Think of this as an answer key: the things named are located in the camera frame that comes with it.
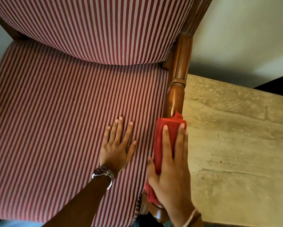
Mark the person's left forearm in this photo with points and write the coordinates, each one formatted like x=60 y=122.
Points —
x=82 y=205

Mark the person's right hand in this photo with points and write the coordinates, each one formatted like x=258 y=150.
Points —
x=174 y=182

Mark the red striped wooden armchair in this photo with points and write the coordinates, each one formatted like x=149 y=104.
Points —
x=61 y=111

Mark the silver metal wristwatch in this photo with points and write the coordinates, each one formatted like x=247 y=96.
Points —
x=103 y=172

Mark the person's left hand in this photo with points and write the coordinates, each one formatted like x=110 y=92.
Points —
x=114 y=153

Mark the wooden chair armrest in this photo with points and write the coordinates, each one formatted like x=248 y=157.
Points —
x=179 y=63

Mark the beige marble side table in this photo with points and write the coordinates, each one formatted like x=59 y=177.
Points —
x=236 y=148

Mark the red cloth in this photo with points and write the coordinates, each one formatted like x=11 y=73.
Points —
x=159 y=139

